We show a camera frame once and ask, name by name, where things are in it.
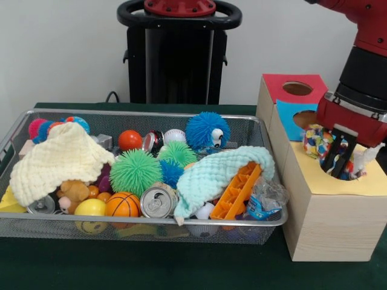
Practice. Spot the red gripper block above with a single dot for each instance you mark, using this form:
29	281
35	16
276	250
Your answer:
351	121

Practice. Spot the white colourful spotted cloth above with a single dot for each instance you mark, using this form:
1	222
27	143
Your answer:
315	144

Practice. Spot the mint green waffle cloth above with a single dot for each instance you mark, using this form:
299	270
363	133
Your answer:
211	175

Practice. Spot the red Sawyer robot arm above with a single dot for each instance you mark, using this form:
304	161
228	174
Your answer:
369	66

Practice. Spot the wooden three-hole box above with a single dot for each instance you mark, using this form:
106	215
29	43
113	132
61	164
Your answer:
332	223

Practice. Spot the clear mesh bin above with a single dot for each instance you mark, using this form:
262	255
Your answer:
36	226

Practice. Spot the clear plastic packet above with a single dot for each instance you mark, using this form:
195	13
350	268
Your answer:
266	196

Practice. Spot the orange plastic gear toy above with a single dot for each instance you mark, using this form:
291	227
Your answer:
237	190

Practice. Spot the large blue spiky ball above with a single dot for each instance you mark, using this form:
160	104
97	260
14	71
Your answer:
205	130

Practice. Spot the silver drink can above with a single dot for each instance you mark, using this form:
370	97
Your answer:
158	202

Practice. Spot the green spiky ball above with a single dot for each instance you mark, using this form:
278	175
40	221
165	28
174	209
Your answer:
136	172

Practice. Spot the small orange basketball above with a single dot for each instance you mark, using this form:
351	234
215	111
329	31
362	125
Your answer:
123	205

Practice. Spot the yellow ball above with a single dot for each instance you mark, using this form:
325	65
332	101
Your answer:
91	208

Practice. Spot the small brown teddy bear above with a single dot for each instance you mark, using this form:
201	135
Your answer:
74	190

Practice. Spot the cream waffle cloth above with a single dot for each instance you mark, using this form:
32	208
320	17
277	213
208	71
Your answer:
60	160

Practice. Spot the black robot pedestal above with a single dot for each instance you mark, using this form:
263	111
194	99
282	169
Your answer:
175	66

